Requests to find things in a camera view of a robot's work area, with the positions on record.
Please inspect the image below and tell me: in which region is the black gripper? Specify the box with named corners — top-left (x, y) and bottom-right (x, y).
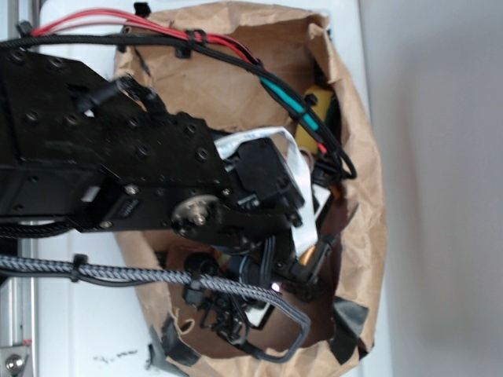
top-left (184, 234), bottom-right (339, 350)

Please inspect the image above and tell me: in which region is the yellow green sponge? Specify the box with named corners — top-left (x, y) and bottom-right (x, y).
top-left (294, 86), bottom-right (341, 152)

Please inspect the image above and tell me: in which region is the brown paper bag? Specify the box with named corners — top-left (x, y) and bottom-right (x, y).
top-left (112, 2), bottom-right (384, 372)

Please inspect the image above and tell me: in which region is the white ribbon cable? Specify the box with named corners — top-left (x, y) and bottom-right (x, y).
top-left (215, 126), bottom-right (319, 256)

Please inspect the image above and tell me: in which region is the grey braided cable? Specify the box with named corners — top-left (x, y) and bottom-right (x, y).
top-left (0, 254), bottom-right (312, 362)

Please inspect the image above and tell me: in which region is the aluminium frame rail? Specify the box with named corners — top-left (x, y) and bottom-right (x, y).
top-left (0, 235), bottom-right (39, 377)

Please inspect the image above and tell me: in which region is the metal corner bracket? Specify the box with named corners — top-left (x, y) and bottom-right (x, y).
top-left (1, 345), bottom-right (34, 377)

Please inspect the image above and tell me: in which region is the red black wire bundle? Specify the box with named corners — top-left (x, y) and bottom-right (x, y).
top-left (0, 10), bottom-right (358, 180)

